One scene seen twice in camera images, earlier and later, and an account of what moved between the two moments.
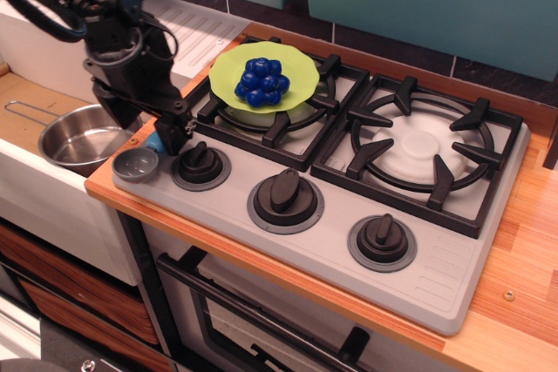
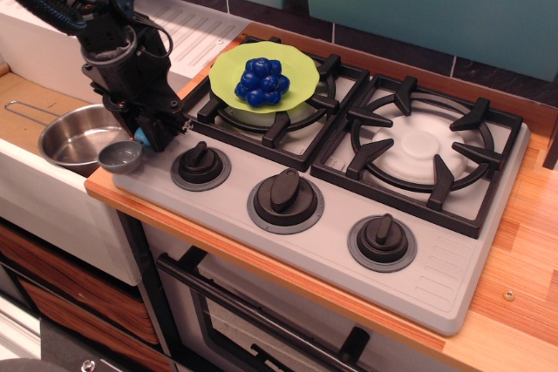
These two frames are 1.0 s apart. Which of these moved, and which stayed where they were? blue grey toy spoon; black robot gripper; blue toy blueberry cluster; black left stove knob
Moved: blue grey toy spoon
Stayed: black robot gripper; black left stove knob; blue toy blueberry cluster
